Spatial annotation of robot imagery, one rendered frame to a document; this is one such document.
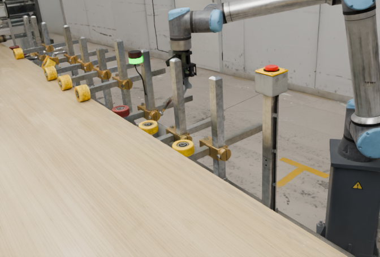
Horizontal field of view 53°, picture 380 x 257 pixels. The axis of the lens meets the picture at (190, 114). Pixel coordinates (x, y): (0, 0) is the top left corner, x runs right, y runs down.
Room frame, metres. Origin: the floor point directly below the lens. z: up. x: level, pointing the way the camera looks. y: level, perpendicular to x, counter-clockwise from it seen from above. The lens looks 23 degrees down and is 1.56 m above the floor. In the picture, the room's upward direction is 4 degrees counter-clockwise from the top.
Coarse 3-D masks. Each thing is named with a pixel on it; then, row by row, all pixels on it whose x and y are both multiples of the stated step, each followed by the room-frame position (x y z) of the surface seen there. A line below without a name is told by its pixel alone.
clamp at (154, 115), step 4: (140, 108) 1.73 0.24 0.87; (144, 108) 1.71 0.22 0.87; (156, 108) 1.70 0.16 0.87; (144, 112) 1.70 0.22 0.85; (148, 112) 1.67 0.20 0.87; (152, 112) 1.66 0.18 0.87; (156, 112) 1.66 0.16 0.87; (148, 116) 1.67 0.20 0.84; (152, 116) 1.65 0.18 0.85; (156, 116) 1.66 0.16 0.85; (160, 116) 1.67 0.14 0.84; (156, 120) 1.66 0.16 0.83
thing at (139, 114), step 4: (184, 96) 1.87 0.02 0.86; (188, 96) 1.86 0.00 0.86; (192, 96) 1.87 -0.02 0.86; (184, 100) 1.84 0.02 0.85; (188, 100) 1.86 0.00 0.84; (192, 100) 1.87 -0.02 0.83; (156, 104) 1.78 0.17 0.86; (160, 104) 1.77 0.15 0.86; (164, 104) 1.77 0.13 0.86; (172, 104) 1.80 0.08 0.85; (160, 108) 1.75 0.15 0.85; (168, 108) 1.78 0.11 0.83; (132, 112) 1.69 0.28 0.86; (136, 112) 1.69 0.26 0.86; (140, 112) 1.69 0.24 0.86; (128, 116) 1.65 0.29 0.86; (132, 116) 1.66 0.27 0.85; (136, 116) 1.68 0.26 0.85; (140, 116) 1.69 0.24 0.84; (144, 116) 1.70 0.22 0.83; (128, 120) 1.65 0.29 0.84; (132, 120) 1.66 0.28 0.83
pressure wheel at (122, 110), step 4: (116, 108) 1.65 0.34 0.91; (120, 108) 1.64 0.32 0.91; (124, 108) 1.64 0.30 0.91; (128, 108) 1.64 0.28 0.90; (116, 112) 1.61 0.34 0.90; (120, 112) 1.61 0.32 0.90; (124, 112) 1.62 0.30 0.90; (128, 112) 1.63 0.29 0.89; (120, 116) 1.61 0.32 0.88; (124, 116) 1.61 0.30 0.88
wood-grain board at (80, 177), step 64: (0, 64) 2.69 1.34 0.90; (0, 128) 1.53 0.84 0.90; (64, 128) 1.48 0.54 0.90; (128, 128) 1.43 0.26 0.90; (0, 192) 1.02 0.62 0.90; (64, 192) 0.99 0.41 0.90; (128, 192) 0.97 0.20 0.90; (192, 192) 0.94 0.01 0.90; (0, 256) 0.73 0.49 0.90; (64, 256) 0.71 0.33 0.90; (128, 256) 0.70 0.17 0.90; (192, 256) 0.68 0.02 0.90; (256, 256) 0.67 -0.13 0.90; (320, 256) 0.65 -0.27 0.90
